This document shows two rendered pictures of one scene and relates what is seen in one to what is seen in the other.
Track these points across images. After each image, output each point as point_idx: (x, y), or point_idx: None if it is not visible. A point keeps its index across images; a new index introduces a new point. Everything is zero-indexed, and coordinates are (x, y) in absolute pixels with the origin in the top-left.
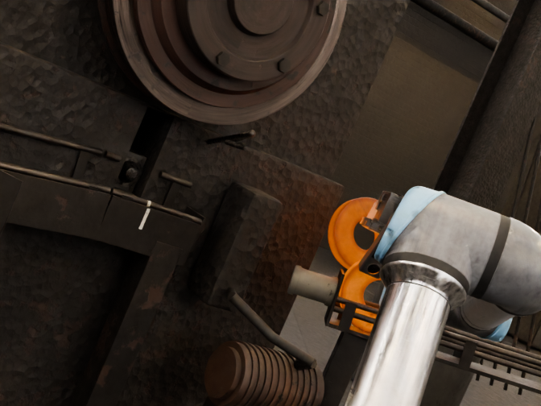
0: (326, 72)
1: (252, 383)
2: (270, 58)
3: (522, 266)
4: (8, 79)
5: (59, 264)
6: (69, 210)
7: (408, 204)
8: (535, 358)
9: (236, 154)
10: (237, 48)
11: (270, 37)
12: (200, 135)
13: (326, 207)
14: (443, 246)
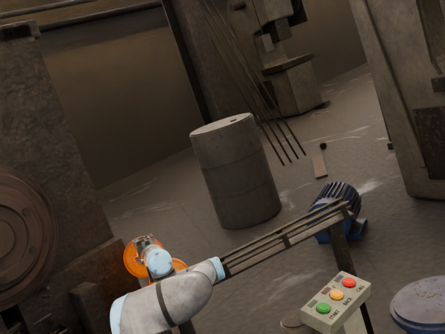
0: (66, 203)
1: None
2: (24, 254)
3: (179, 306)
4: None
5: None
6: None
7: (112, 322)
8: (255, 242)
9: (58, 280)
10: (5, 266)
11: (15, 246)
12: (34, 292)
13: (121, 253)
14: (140, 329)
